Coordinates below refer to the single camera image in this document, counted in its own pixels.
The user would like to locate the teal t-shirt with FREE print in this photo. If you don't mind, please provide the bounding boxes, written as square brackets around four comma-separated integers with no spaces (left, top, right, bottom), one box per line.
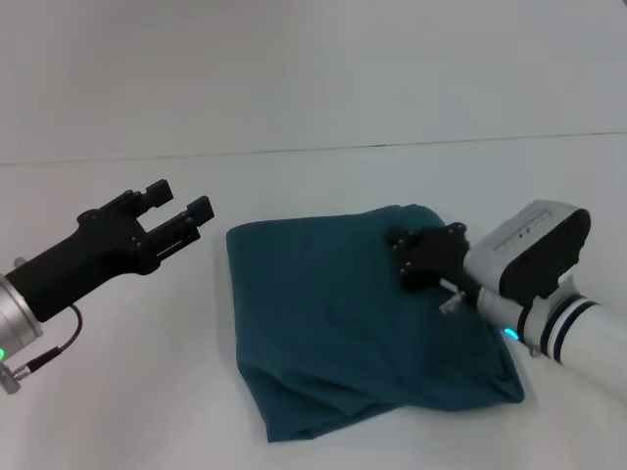
[224,203,526,431]

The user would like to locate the right gripper silver cable plug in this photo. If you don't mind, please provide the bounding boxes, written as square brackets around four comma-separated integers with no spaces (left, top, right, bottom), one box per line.
[439,291,466,315]

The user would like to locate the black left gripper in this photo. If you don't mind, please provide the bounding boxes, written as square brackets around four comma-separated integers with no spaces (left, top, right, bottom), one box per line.
[4,179,217,323]

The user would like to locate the left gripper cable with plug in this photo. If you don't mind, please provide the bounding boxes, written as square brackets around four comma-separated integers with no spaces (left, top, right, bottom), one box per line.
[0,303,84,396]

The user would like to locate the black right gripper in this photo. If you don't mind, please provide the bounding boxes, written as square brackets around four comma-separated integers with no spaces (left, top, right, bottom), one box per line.
[386,222,491,303]

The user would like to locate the silver right wrist camera with bracket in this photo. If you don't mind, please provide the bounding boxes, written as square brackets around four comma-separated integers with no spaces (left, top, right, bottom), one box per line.
[462,199,592,314]

